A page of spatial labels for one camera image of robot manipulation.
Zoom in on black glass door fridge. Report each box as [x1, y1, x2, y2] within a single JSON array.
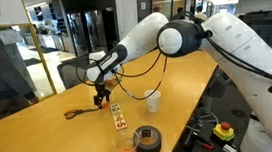
[[84, 9, 110, 54], [67, 12, 91, 58]]

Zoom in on silver metal box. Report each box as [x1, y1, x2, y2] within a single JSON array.
[[222, 142, 239, 152]]

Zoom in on dark office chair with armrest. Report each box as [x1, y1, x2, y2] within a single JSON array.
[[202, 66, 234, 101]]

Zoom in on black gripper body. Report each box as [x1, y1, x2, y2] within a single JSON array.
[[94, 83, 112, 100]]

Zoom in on grey fabric chair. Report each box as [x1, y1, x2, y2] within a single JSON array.
[[56, 54, 93, 91]]

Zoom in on wooden number peg board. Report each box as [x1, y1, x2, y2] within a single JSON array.
[[108, 101, 129, 132]]

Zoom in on grey cable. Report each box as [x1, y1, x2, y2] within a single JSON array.
[[183, 105, 222, 135]]

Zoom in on person in dark top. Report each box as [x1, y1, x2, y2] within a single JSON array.
[[170, 6, 188, 21]]

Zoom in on black orange handled tool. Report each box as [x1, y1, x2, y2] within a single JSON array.
[[194, 138, 215, 152]]

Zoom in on orange handled scissors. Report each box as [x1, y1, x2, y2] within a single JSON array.
[[63, 106, 101, 121]]

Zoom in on yellow framed glass partition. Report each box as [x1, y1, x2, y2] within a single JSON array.
[[0, 0, 61, 127]]

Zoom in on person with light hair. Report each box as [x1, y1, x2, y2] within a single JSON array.
[[152, 3, 165, 15]]

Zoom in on white paper cup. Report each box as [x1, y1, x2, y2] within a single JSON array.
[[143, 88, 164, 114]]

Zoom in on clear plastic cup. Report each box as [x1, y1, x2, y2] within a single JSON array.
[[111, 128, 142, 152]]

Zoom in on black tape roll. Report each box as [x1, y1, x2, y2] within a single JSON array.
[[132, 123, 164, 152]]

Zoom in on yellow red emergency stop button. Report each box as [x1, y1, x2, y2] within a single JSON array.
[[212, 120, 237, 144]]

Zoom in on white kitchen counter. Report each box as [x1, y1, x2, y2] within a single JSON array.
[[38, 30, 75, 57]]

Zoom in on person in white shirt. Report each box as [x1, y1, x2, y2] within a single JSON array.
[[193, 4, 209, 23]]

